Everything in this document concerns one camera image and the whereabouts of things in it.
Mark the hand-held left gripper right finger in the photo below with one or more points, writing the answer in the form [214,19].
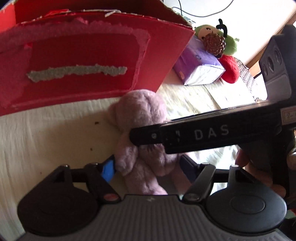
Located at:
[187,167]

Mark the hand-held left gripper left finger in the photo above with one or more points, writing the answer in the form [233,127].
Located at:
[108,167]

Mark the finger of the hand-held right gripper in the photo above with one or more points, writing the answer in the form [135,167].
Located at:
[145,135]

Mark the pink plush bear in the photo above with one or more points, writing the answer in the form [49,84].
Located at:
[141,109]

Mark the red cardboard box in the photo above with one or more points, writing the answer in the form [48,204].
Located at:
[69,53]

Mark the cloth-covered desktop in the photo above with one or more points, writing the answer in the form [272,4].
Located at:
[57,139]

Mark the person's right hand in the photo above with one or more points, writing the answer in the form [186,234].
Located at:
[261,177]

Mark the red plush toy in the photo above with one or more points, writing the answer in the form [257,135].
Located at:
[230,68]

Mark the purple tissue pack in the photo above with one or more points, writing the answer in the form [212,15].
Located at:
[198,60]

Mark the green plush toy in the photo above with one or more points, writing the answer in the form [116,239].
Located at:
[231,46]

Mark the brown round pine cone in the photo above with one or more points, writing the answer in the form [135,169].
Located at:
[214,44]

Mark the white power strip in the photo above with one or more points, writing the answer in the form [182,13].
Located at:
[188,20]

